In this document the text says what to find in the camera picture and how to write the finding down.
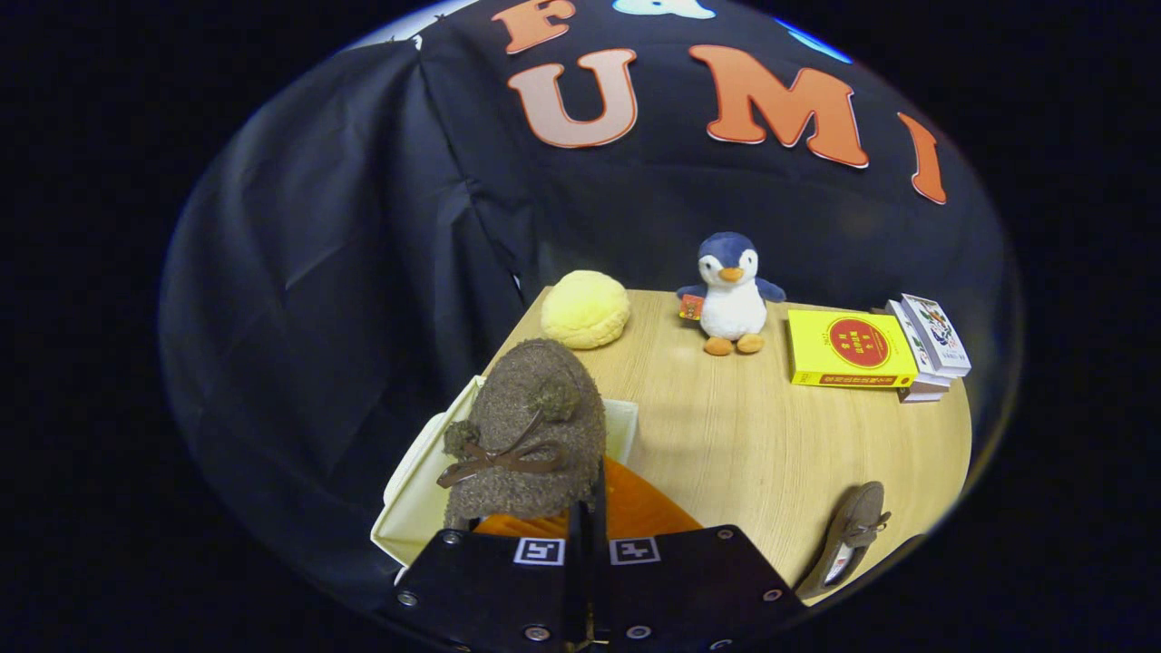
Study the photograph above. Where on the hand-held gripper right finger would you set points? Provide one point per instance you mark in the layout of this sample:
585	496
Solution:
680	580

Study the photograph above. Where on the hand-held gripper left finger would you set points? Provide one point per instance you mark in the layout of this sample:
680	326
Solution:
490	589

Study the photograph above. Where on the cream storage box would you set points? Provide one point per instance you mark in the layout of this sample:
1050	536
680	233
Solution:
413	508

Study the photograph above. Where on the brown fuzzy shoe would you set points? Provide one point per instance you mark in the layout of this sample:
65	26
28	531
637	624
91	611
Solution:
853	531
526	408

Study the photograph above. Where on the penguin plush toy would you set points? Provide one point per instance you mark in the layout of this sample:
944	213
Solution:
733	304

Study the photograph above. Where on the yellow book with red label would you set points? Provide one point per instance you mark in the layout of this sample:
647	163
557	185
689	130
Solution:
848	354

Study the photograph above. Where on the yellow bun plush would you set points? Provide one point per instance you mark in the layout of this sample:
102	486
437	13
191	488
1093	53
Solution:
585	310

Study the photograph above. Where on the white book with bird print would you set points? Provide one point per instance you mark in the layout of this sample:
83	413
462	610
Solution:
939	336

